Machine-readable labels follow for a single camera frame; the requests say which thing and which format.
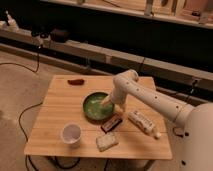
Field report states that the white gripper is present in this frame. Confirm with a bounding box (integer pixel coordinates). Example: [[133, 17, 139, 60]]
[[101, 87, 126, 112]]

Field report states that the white sponge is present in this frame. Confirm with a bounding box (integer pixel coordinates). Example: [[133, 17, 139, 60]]
[[96, 132, 118, 152]]

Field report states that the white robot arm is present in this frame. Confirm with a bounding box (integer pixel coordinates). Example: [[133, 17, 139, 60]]
[[102, 69, 213, 171]]

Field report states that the dark brown chocolate bar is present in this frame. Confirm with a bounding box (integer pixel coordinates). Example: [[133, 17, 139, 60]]
[[101, 118, 122, 133]]

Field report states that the green bowl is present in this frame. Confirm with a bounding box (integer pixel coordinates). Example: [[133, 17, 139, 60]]
[[83, 92, 114, 121]]

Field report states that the white plastic bottle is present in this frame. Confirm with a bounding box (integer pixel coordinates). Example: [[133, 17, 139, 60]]
[[128, 110, 161, 139]]

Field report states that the red brown sausage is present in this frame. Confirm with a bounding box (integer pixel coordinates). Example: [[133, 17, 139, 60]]
[[67, 79, 84, 85]]

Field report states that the wooden table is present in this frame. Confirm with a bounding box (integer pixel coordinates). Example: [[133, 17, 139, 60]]
[[24, 75, 172, 160]]

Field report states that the dark object on ledge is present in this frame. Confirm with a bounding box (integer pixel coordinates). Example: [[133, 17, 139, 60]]
[[50, 29, 69, 43]]

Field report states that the white spray bottle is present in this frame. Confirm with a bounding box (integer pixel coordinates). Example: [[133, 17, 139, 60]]
[[5, 11, 19, 31]]

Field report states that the black floor cable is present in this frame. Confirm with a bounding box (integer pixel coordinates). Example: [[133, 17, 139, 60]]
[[0, 46, 82, 171]]

